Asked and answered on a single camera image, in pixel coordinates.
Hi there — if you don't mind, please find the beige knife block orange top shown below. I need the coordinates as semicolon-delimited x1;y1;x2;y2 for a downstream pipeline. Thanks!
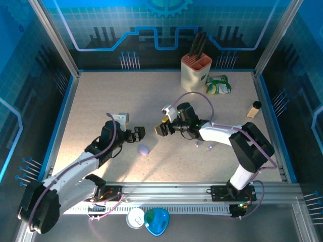
180;54;212;93

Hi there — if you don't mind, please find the green white snack bag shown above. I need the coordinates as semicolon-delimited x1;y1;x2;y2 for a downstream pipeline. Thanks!
204;75;232;95

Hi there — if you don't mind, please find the beige bottle black cap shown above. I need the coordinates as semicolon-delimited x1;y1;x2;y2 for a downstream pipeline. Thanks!
246;100;262;118

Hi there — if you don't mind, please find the white round lid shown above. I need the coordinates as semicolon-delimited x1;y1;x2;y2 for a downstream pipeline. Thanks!
126;208;146;229

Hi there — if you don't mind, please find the blue green triangular dish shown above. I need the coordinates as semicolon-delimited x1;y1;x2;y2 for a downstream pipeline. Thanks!
143;207;170;237

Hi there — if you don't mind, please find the black control box with lights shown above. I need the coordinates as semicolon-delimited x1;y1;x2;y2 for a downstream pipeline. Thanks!
229;203;253;219

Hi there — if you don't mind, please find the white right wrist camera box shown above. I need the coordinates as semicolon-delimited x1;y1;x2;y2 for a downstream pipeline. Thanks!
161;104;179;124

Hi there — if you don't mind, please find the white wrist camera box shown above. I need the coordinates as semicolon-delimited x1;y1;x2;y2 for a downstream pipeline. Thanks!
111;112;130;132
161;104;179;124

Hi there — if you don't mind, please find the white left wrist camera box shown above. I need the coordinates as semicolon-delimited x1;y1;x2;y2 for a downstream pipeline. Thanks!
111;112;130;132

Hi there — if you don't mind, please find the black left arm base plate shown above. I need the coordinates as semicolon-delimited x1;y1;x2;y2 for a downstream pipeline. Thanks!
76;185;125;202

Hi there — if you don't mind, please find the aluminium mounting rail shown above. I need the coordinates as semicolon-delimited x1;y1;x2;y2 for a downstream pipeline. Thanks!
40;180;305;202

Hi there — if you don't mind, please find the black handled knife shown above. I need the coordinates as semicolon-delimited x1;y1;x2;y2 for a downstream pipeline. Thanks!
189;32;202;58
195;31;207;63

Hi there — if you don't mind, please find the white slotted cable duct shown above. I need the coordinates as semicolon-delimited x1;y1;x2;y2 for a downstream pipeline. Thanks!
62;203;234;215

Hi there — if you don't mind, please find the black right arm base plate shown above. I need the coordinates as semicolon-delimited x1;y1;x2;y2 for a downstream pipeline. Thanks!
210;185;257;202

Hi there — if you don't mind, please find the aluminium frame post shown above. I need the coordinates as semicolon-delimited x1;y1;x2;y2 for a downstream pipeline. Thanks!
253;0;305;78
27;0;81;78

